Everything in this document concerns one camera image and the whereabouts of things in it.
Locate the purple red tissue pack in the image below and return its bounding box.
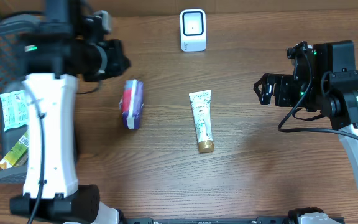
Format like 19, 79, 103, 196
119, 79, 144, 130

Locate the white floral cream tube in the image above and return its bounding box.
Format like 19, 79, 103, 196
189, 90, 214, 153

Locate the light green wipes pack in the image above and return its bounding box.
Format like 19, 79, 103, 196
0, 90, 29, 132

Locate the green yellow juice carton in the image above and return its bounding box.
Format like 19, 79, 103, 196
0, 132, 29, 170

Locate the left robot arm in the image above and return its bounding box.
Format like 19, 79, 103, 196
9, 0, 131, 224

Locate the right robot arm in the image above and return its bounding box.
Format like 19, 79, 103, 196
254, 40, 358, 189

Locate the white barcode scanner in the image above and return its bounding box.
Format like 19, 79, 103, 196
180, 9, 207, 52

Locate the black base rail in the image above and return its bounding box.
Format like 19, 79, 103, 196
122, 216, 345, 224

